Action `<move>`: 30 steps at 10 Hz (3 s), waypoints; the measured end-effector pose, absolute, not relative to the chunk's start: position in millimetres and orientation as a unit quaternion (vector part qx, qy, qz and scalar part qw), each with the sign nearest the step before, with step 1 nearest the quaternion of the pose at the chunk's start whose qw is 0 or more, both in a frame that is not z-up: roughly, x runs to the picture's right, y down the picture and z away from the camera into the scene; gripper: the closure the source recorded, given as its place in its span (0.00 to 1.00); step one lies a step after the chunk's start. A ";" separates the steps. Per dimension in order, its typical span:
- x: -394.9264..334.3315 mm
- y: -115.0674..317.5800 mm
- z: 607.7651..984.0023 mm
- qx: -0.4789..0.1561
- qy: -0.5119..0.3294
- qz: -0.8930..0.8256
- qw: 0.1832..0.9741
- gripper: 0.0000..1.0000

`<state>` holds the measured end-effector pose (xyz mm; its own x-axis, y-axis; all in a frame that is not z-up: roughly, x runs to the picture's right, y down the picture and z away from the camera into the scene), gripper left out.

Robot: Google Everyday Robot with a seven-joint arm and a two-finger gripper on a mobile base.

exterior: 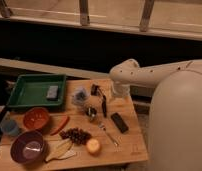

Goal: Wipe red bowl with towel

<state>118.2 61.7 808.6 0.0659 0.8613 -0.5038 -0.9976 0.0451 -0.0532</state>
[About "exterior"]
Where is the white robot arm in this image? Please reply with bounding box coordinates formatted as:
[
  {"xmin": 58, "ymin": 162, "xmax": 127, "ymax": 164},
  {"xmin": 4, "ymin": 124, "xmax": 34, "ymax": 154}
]
[{"xmin": 109, "ymin": 59, "xmax": 202, "ymax": 171}]

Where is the red bowl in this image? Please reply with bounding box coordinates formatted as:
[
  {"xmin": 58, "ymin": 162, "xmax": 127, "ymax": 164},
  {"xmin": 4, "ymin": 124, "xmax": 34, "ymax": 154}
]
[{"xmin": 23, "ymin": 107, "xmax": 50, "ymax": 130}]

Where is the purple bowl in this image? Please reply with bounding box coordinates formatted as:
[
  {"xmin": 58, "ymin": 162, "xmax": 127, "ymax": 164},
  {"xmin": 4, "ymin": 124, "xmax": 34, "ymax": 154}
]
[{"xmin": 10, "ymin": 131, "xmax": 46, "ymax": 164}]

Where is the small dark clip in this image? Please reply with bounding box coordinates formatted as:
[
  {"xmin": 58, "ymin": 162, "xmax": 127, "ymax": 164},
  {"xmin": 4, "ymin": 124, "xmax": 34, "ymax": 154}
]
[{"xmin": 91, "ymin": 84, "xmax": 99, "ymax": 96}]

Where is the black rectangular block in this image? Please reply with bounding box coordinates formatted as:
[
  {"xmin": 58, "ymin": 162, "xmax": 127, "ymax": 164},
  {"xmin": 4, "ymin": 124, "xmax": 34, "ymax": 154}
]
[{"xmin": 111, "ymin": 113, "xmax": 129, "ymax": 133}]

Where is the small metal cup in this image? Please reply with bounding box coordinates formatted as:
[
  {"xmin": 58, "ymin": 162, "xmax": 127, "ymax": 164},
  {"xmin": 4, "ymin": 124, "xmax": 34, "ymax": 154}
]
[{"xmin": 86, "ymin": 107, "xmax": 97, "ymax": 121}]

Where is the clear plastic cup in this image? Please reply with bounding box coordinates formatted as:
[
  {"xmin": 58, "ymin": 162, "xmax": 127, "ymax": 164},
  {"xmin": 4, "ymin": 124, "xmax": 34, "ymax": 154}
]
[{"xmin": 72, "ymin": 87, "xmax": 89, "ymax": 106}]

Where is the metal fork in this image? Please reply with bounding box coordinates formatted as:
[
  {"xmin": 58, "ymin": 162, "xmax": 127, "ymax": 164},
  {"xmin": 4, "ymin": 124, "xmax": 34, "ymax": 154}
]
[{"xmin": 98, "ymin": 122, "xmax": 119, "ymax": 147}]

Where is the dark grape bunch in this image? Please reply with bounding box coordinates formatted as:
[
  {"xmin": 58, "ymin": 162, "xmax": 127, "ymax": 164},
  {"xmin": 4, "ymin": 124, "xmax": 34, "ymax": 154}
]
[{"xmin": 59, "ymin": 128, "xmax": 92, "ymax": 145}]

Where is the yellow apple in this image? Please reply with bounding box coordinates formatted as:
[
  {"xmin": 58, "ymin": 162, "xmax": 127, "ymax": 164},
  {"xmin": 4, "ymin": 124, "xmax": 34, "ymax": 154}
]
[{"xmin": 86, "ymin": 138, "xmax": 101, "ymax": 155}]

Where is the grey sponge block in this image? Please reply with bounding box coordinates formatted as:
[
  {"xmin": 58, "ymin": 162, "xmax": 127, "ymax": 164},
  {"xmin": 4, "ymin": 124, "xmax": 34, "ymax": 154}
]
[{"xmin": 46, "ymin": 85, "xmax": 59, "ymax": 100}]

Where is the green plastic tray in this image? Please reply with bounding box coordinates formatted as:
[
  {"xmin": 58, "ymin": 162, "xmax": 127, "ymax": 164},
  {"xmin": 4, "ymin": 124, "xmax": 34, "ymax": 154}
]
[{"xmin": 7, "ymin": 74, "xmax": 66, "ymax": 109}]

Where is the blue cup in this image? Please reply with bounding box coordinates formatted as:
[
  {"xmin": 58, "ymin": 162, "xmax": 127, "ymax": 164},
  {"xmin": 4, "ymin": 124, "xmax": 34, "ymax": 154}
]
[{"xmin": 1, "ymin": 119, "xmax": 20, "ymax": 136}]

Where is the black handled utensil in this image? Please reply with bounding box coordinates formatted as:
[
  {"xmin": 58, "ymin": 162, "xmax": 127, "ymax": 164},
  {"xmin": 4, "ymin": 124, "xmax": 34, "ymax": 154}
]
[{"xmin": 100, "ymin": 90, "xmax": 107, "ymax": 118}]

